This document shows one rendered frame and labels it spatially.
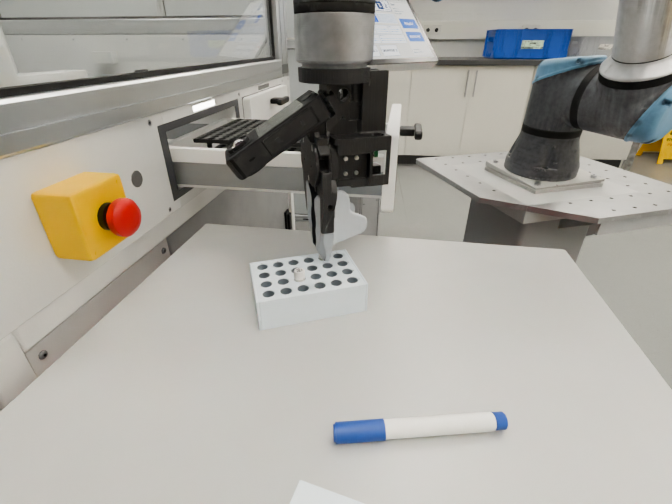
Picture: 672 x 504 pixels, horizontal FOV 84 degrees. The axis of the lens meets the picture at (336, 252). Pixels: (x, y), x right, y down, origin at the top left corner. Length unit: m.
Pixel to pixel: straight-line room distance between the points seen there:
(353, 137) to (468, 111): 3.31
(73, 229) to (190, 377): 0.18
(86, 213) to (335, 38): 0.28
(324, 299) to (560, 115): 0.64
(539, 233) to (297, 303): 0.64
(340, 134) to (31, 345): 0.37
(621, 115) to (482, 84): 2.89
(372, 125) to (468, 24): 3.88
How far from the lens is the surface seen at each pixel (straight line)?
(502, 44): 3.84
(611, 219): 0.84
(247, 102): 0.88
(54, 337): 0.52
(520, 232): 0.90
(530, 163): 0.91
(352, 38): 0.37
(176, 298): 0.50
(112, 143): 0.54
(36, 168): 0.46
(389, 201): 0.54
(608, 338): 0.50
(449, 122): 3.67
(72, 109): 0.49
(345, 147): 0.39
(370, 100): 0.41
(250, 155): 0.38
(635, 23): 0.79
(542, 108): 0.91
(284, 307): 0.41
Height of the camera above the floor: 1.03
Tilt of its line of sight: 29 degrees down
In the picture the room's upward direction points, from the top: straight up
